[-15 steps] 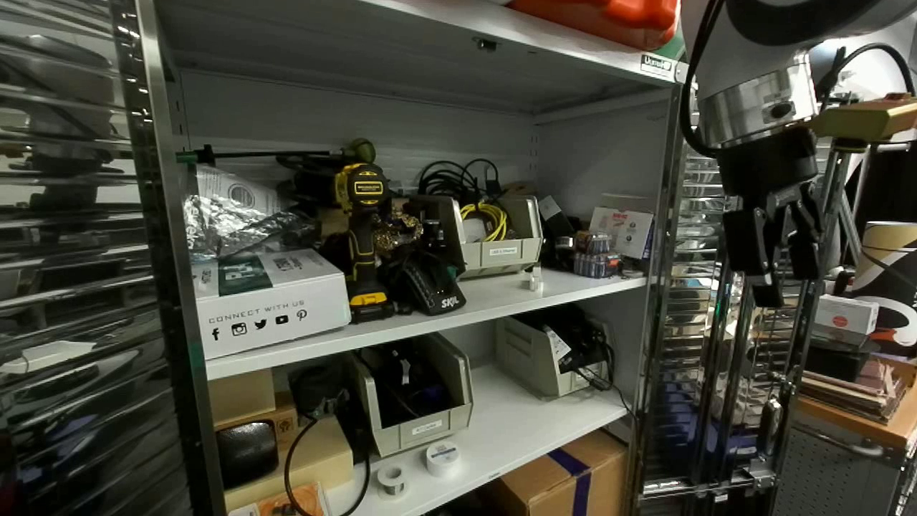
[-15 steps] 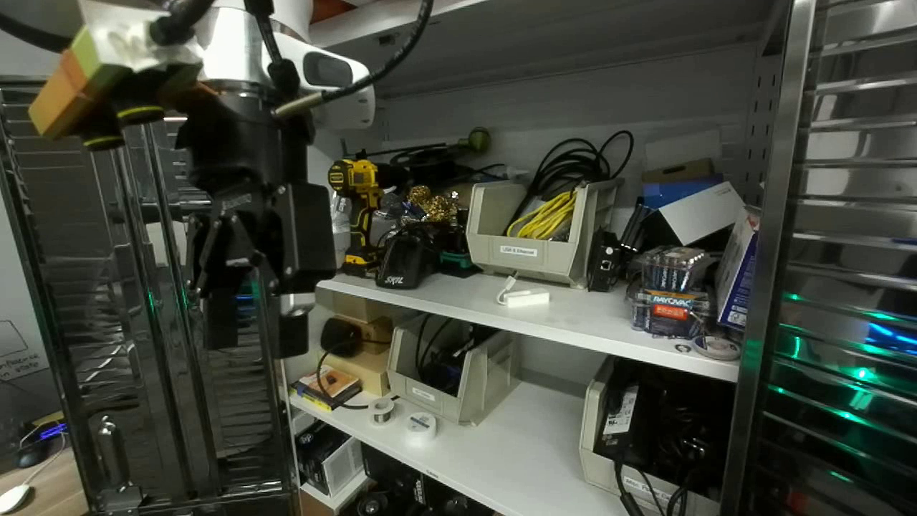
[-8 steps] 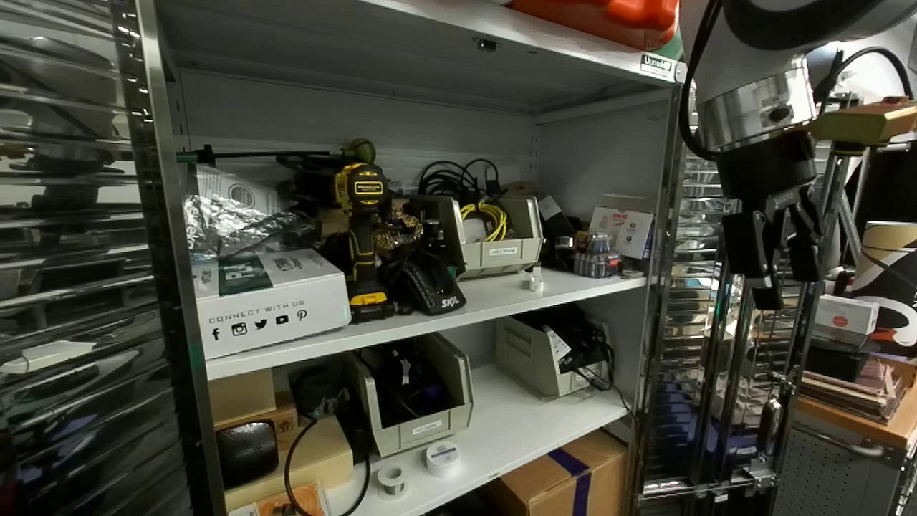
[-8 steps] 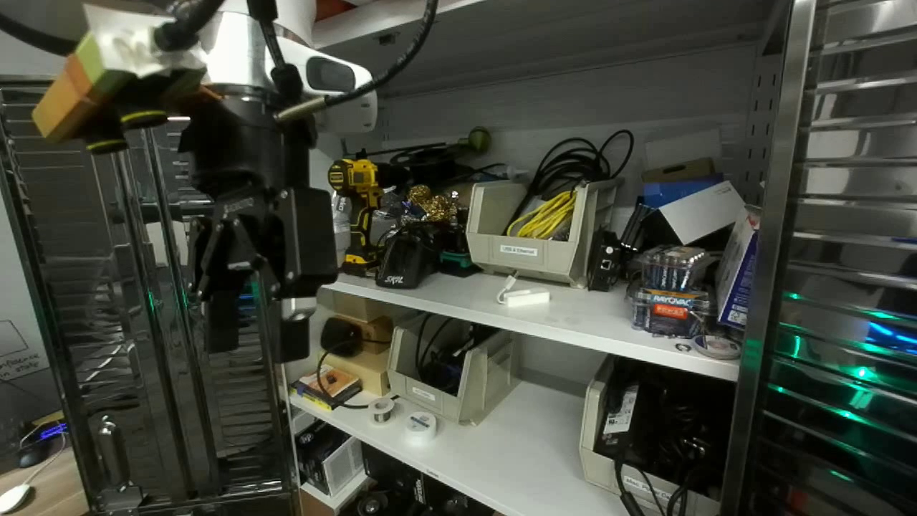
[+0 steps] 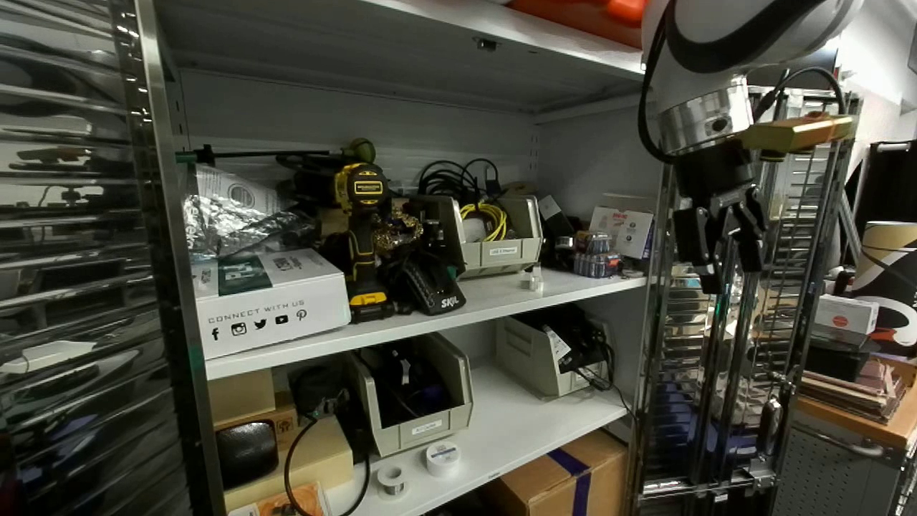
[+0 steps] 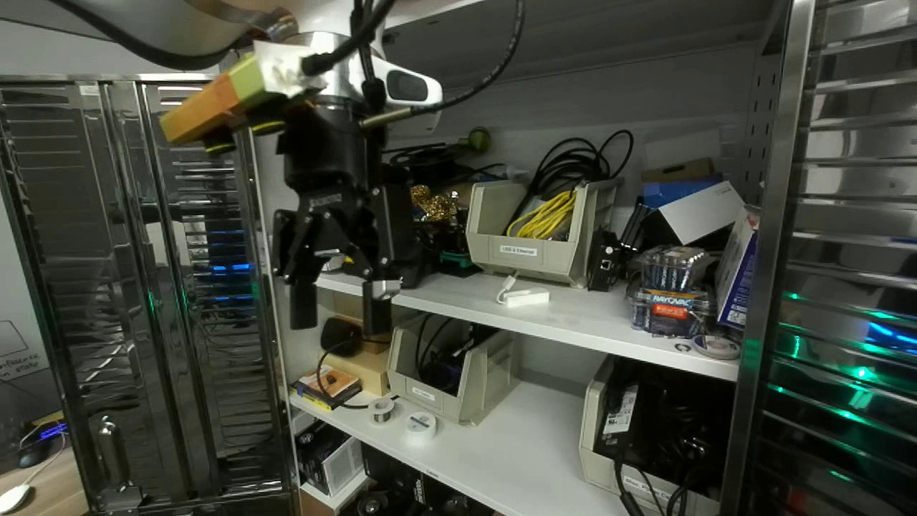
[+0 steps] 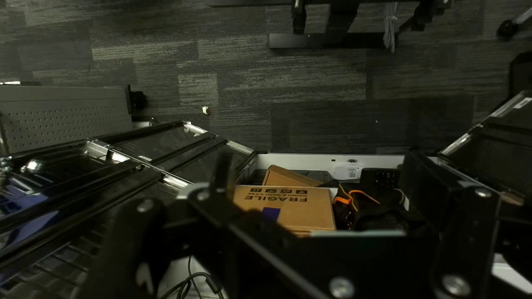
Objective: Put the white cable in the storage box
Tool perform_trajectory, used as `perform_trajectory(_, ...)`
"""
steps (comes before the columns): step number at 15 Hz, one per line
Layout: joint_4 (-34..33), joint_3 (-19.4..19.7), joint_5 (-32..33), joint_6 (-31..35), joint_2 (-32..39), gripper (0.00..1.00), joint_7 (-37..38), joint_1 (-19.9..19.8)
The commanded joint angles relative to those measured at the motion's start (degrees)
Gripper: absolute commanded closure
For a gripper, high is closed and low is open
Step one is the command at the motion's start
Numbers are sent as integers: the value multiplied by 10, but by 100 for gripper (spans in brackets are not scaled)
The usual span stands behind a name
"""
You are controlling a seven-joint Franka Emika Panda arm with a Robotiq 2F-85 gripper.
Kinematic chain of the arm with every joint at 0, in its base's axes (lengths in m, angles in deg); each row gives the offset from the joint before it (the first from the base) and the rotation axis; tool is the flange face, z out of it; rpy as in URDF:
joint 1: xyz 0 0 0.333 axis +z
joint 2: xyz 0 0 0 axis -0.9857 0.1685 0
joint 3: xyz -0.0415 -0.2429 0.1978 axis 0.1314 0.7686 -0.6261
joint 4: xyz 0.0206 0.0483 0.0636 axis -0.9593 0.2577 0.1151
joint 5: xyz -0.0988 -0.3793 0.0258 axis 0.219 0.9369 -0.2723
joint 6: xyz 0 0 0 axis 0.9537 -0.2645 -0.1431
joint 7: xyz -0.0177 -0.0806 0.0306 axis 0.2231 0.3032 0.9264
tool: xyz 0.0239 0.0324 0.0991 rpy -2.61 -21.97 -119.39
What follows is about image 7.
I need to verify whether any cardboard box with fragile print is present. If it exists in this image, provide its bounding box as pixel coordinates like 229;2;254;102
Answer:
231;183;338;236

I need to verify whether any metal rack with green lights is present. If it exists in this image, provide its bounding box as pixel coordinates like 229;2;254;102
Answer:
0;118;258;290

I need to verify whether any thin black cable on white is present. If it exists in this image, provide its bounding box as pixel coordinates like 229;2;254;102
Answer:
158;255;224;299

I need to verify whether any orange wire bundle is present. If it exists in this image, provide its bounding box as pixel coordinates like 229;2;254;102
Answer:
331;185;386;215

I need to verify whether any black gridded device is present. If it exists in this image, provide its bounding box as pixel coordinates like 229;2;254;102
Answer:
357;167;402;196

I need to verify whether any grey perforated metal panel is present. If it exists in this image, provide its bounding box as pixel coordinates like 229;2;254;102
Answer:
0;84;136;158

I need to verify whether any plain brown cardboard box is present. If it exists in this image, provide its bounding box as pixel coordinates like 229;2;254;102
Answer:
261;163;324;190

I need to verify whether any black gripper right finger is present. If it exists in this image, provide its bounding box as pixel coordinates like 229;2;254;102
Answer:
397;150;504;299

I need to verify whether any metal rack with glass door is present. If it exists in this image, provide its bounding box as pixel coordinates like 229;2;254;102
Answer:
436;90;532;226

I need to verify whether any white open storage box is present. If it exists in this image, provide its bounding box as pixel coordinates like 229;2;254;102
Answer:
236;152;412;241

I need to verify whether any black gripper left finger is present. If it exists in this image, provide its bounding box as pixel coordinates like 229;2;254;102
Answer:
76;150;234;299

